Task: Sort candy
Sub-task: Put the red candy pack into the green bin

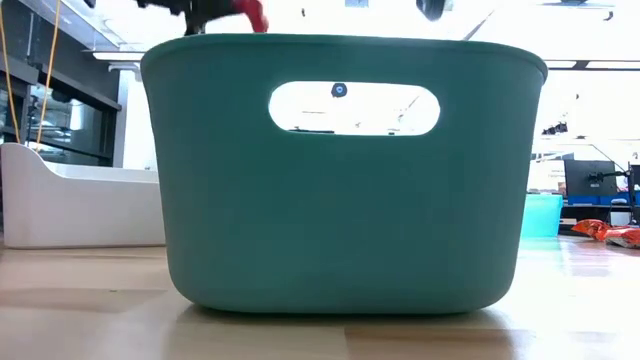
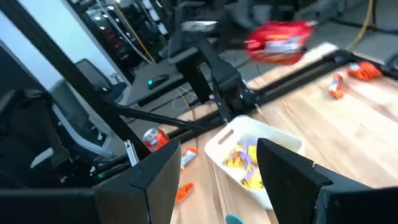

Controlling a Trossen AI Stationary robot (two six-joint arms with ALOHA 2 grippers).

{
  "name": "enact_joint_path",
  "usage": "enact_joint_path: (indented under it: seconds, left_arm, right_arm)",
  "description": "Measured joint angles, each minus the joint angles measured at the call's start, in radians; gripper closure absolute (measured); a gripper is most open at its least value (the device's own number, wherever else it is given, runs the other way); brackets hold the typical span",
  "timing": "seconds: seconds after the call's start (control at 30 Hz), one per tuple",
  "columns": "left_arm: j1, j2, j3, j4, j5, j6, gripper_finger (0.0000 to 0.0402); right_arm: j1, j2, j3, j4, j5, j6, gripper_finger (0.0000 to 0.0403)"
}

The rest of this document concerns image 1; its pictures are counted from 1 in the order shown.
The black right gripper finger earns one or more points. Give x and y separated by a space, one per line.
431 9

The red Skittles candy pack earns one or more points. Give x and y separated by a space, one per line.
252 12

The white plastic bin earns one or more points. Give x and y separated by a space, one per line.
75 210

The orange Reese's candy pack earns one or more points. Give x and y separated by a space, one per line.
625 237
592 229

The round black blue-centred device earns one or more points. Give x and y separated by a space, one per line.
339 90

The black glass cabinet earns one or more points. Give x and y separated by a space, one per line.
75 125

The black computer monitor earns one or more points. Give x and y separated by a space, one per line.
590 177

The light translucent teal bin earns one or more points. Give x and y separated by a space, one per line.
540 215

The dark teal plastic bin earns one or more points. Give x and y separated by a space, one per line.
340 225

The blue storage box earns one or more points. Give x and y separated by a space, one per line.
585 200

